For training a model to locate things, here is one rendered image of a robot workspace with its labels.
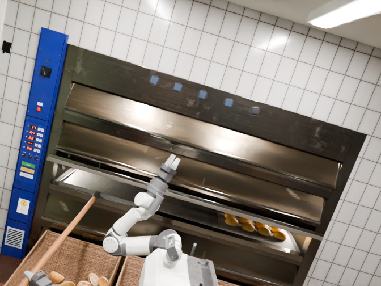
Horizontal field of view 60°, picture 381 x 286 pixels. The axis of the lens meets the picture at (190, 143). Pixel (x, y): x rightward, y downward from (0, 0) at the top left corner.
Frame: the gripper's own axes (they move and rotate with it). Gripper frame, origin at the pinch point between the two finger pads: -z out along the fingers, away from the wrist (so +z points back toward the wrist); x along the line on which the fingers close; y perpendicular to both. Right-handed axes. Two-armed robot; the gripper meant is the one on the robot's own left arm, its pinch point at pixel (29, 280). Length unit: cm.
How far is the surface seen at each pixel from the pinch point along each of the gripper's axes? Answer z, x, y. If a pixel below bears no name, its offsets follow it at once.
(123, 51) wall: -48, -92, 82
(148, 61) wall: -33, -91, 89
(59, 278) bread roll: -37, 59, 62
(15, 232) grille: -80, 47, 59
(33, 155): -80, -11, 61
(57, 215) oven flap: -59, 26, 71
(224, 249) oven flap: 46, 15, 123
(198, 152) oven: 10, -46, 107
